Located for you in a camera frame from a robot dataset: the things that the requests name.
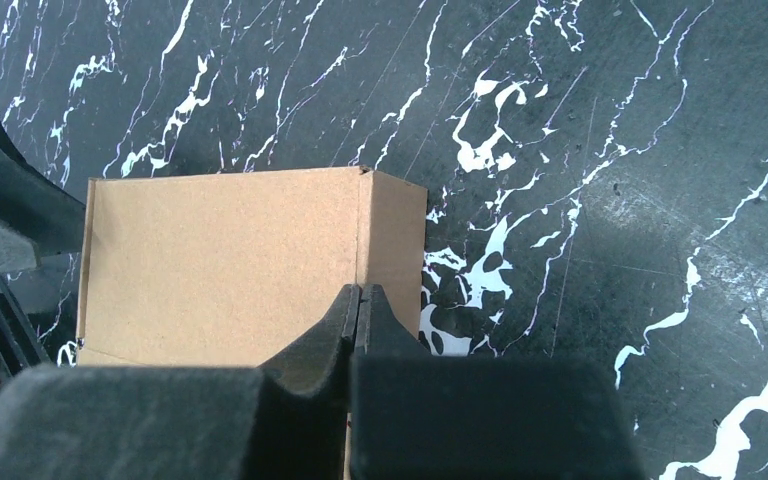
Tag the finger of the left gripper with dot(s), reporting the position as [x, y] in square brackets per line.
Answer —
[37, 218]

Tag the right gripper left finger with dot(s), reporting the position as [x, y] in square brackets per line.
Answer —
[304, 400]

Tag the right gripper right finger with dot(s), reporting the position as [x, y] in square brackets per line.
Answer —
[387, 363]

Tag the brown cardboard box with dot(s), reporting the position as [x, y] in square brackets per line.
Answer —
[189, 284]

